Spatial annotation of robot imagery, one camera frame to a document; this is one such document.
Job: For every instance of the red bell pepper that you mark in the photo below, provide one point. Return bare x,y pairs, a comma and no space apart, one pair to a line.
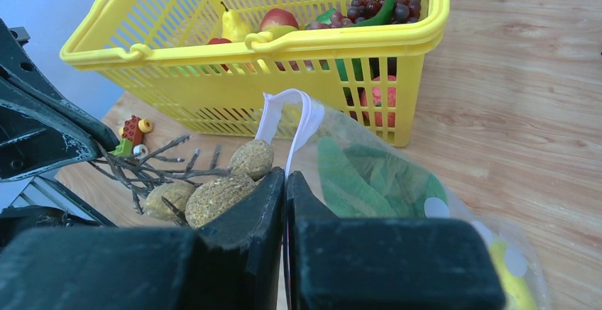
225,67

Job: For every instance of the yellow plastic basket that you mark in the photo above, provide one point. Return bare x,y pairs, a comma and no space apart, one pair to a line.
157,50

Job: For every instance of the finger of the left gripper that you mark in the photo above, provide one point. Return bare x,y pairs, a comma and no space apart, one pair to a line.
41,130

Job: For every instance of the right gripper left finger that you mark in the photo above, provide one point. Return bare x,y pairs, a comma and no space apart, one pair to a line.
231,263

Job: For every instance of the red strawberry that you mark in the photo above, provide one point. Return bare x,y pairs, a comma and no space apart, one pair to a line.
377,120

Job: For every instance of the yellow pear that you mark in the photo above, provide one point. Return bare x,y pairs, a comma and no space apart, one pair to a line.
233,26

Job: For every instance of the colourful toy block car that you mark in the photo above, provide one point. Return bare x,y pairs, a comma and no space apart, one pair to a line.
132,134

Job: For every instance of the yellow banana bunch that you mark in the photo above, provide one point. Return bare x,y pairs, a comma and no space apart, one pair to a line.
512,267

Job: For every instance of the clear zip top bag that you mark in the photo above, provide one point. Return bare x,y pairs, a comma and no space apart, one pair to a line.
309,120

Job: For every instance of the green leafy vegetable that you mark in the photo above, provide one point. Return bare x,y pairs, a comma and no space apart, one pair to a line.
364,181

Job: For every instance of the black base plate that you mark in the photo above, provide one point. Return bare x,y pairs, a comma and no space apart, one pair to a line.
45,202

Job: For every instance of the green chili pepper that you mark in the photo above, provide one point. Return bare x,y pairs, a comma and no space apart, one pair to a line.
382,15

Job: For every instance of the red apple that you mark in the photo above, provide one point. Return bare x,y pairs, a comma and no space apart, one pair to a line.
278,17

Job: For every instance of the purple grape bunch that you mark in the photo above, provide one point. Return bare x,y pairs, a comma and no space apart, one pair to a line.
370,13

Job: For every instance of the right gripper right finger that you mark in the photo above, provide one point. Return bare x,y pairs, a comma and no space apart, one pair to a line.
382,263

